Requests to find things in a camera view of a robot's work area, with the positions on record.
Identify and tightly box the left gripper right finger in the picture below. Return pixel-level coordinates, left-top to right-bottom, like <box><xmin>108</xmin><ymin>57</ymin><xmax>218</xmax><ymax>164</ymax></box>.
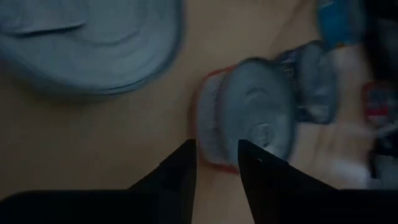
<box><xmin>238</xmin><ymin>139</ymin><xmax>337</xmax><ymax>224</ymax></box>

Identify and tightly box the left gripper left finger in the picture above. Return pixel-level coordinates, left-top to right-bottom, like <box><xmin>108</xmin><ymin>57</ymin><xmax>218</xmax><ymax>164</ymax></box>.
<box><xmin>129</xmin><ymin>139</ymin><xmax>198</xmax><ymax>224</ymax></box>

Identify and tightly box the teal label seafood can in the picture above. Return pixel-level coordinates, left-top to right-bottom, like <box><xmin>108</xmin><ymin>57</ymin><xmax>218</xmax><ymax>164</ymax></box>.
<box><xmin>0</xmin><ymin>0</ymin><xmax>185</xmax><ymax>96</ymax></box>

